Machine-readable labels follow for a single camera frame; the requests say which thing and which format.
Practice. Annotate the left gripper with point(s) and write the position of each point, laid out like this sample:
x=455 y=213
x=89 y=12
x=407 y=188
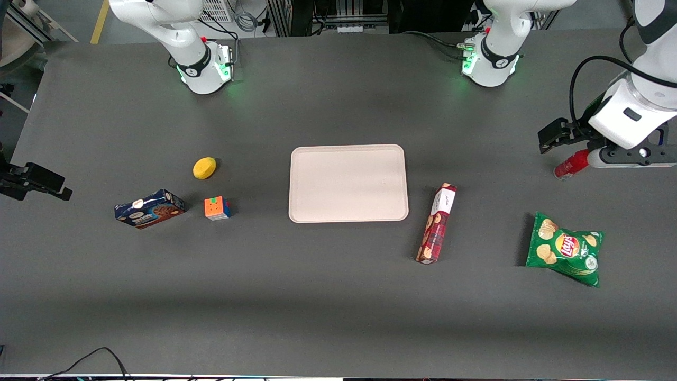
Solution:
x=577 y=132

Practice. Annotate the red cookie box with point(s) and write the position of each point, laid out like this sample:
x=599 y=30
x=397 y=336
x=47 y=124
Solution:
x=437 y=225

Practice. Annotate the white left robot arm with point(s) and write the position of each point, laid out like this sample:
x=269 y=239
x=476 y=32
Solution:
x=497 y=32

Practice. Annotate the blue cookie box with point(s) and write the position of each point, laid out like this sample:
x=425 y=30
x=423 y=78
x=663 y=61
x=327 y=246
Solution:
x=151 y=209

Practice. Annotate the grey base connector box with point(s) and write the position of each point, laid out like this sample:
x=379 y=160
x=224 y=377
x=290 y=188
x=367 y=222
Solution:
x=467 y=57
x=226 y=63

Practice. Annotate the beige plastic tray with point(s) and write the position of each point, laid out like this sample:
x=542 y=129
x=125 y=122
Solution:
x=344 y=182

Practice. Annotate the red bottle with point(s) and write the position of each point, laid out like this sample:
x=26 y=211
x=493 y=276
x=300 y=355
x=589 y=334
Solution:
x=570 y=165

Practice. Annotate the green chips bag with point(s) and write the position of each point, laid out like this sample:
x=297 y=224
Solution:
x=566 y=248

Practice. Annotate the beige rounded object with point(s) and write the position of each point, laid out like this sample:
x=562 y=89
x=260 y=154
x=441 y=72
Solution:
x=16 y=37

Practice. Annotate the yellow lemon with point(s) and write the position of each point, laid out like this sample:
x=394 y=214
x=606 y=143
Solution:
x=204 y=168

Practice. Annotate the colourful puzzle cube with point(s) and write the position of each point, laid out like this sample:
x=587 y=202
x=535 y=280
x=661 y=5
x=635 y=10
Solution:
x=214 y=208

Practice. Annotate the white power strip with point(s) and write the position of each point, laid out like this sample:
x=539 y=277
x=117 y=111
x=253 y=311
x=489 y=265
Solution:
x=351 y=28

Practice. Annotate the white perforated crate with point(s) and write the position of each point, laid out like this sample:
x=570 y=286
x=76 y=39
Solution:
x=217 y=9

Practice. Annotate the dark grey table mat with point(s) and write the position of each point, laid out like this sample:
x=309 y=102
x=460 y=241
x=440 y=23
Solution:
x=338 y=317

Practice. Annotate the black equipment rack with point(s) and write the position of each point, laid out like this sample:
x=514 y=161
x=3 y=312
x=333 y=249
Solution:
x=296 y=16

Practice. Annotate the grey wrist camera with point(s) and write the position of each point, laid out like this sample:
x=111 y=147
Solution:
x=624 y=157

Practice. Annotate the aluminium frame rail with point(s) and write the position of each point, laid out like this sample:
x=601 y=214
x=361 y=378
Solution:
x=42 y=26

